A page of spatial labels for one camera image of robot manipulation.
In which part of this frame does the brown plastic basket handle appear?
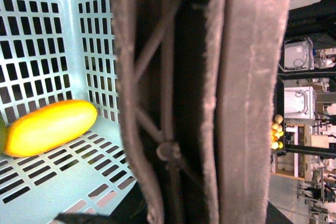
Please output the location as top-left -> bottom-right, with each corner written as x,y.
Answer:
111,0 -> 290,223

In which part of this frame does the white appliance box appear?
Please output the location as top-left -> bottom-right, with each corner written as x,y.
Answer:
284,87 -> 316,120

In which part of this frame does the cardboard box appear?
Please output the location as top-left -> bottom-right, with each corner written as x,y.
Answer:
270,123 -> 335,182

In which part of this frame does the yellow mango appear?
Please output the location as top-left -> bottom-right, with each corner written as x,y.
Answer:
3,100 -> 98,157

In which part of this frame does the light blue plastic basket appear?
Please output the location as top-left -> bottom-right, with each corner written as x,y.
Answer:
1,0 -> 135,223

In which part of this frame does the pile of yellow fruit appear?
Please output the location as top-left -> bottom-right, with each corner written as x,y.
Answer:
270,114 -> 284,151

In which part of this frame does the green avocado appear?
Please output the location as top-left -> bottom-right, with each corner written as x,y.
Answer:
0,116 -> 7,153

